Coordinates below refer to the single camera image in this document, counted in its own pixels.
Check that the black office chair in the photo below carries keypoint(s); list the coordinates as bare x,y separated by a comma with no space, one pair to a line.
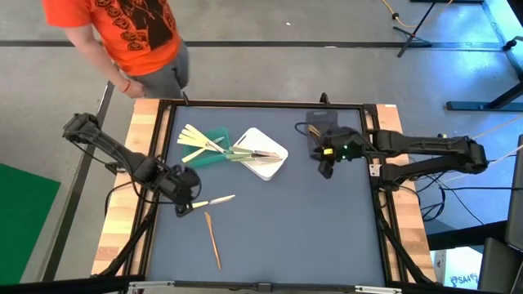
515,204

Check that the black aluminium table frame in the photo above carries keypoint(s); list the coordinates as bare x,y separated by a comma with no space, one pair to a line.
265,105

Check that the grey-blue table mat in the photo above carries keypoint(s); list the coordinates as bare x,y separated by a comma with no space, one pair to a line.
327,245

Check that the black rig bar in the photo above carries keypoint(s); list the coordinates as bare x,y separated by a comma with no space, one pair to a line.
61,286

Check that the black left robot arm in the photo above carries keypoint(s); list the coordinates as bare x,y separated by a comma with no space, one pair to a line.
122,155

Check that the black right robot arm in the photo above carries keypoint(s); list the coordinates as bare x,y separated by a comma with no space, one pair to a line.
425,143

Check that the black table leg bar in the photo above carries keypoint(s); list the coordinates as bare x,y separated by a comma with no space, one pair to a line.
466,236

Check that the grey plastic bin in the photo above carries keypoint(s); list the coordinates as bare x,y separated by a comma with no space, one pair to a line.
323,118

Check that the yellow power plug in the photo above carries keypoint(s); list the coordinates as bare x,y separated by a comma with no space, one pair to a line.
440,135

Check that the person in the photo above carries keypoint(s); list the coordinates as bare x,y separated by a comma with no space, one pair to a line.
135,41

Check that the green floor mat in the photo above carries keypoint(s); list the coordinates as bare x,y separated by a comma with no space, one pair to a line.
24,224

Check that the black tripod stand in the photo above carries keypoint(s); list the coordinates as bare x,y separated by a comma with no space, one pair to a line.
412,36

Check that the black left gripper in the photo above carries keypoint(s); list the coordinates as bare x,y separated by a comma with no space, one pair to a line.
181,183

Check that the black and silver crossbar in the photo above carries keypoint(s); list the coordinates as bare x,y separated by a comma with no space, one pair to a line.
376,289

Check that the white plastic bin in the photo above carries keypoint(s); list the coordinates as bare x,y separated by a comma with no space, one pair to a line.
261,139

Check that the white cardboard box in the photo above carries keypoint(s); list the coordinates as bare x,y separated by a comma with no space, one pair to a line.
461,269

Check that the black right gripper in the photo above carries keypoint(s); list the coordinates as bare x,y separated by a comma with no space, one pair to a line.
343,143

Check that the teal plastic bin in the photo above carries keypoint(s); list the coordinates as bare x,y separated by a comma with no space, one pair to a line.
222,134

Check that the wooden utensil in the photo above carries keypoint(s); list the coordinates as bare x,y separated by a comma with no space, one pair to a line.
214,245

